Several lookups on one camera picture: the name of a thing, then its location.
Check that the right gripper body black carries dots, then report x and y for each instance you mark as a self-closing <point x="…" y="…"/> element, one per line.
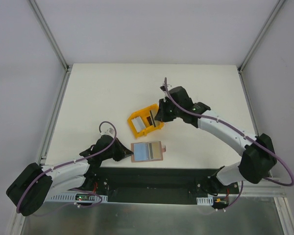
<point x="163" y="112"/>

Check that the gold card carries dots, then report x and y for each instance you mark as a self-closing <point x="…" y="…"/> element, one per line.
<point x="155" y="150"/>
<point x="154" y="122"/>

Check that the yellow plastic bin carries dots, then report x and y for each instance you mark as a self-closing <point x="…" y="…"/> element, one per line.
<point x="143" y="113"/>

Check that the brown leather card holder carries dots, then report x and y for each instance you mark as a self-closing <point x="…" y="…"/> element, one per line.
<point x="141" y="152"/>

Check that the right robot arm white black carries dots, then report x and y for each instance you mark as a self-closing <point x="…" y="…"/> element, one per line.
<point x="255" y="162"/>

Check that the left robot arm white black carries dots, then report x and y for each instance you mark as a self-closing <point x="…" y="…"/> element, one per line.
<point x="37" y="183"/>

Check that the black card in bin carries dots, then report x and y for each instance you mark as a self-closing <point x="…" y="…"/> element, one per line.
<point x="149" y="120"/>

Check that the stack of silver cards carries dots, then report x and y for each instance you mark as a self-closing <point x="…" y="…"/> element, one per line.
<point x="138" y="124"/>

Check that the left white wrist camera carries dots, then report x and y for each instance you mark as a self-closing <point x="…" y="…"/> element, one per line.
<point x="110" y="132"/>

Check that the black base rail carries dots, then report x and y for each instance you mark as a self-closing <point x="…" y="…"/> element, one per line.
<point x="148" y="185"/>

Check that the left white cable duct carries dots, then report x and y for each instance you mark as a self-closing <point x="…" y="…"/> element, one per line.
<point x="78" y="197"/>

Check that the white cable duct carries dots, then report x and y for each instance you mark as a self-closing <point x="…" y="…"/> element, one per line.
<point x="78" y="197"/>
<point x="205" y="201"/>

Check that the left aluminium frame post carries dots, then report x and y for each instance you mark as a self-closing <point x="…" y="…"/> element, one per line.
<point x="34" y="6"/>

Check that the aluminium frame post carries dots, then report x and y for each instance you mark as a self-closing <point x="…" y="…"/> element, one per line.
<point x="34" y="6"/>
<point x="261" y="34"/>

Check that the right white cable duct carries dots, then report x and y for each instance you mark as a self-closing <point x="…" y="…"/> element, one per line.
<point x="205" y="201"/>

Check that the right aluminium frame post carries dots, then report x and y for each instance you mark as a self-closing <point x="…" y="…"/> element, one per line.
<point x="261" y="34"/>

